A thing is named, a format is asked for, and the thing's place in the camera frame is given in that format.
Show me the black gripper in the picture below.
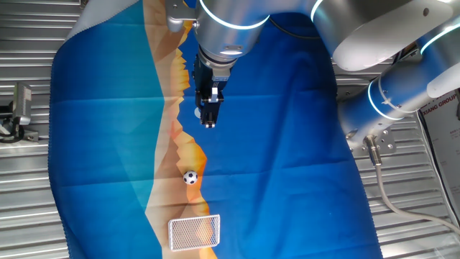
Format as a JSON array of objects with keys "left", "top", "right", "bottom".
[{"left": 192, "top": 53, "right": 231, "bottom": 129}]

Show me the small black white soccer ball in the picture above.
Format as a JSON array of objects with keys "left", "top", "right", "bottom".
[{"left": 183, "top": 170, "right": 199, "bottom": 186}]

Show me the white mesh goal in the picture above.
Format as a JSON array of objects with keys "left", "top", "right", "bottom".
[{"left": 167, "top": 214, "right": 221, "bottom": 252}]

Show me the blue landscape print cloth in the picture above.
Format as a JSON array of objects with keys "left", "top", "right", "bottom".
[{"left": 47, "top": 0, "right": 384, "bottom": 259}]

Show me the black clamp tool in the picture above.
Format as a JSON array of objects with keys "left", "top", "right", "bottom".
[{"left": 0, "top": 104, "right": 40, "bottom": 144}]

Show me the white printed cardboard box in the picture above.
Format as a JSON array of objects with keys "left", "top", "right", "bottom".
[{"left": 418, "top": 88, "right": 460, "bottom": 217}]

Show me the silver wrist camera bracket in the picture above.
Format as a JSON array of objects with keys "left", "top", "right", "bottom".
[{"left": 165, "top": 0, "right": 198, "bottom": 33}]

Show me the long black cable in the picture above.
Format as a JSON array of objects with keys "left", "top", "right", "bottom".
[{"left": 268, "top": 17, "right": 321, "bottom": 40}]

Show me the metal cable connector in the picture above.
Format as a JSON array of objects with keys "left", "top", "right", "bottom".
[{"left": 363, "top": 135, "right": 384, "bottom": 167}]

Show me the white cable tie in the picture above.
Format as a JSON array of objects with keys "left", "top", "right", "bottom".
[{"left": 377, "top": 75, "right": 418, "bottom": 114}]

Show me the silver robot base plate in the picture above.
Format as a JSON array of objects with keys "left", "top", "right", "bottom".
[{"left": 344, "top": 125, "right": 397, "bottom": 158}]

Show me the silver camera on stand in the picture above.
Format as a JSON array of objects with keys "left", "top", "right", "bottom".
[{"left": 12, "top": 82, "right": 32, "bottom": 126}]

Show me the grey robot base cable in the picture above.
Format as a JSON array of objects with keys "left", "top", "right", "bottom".
[{"left": 373, "top": 163, "right": 460, "bottom": 235}]

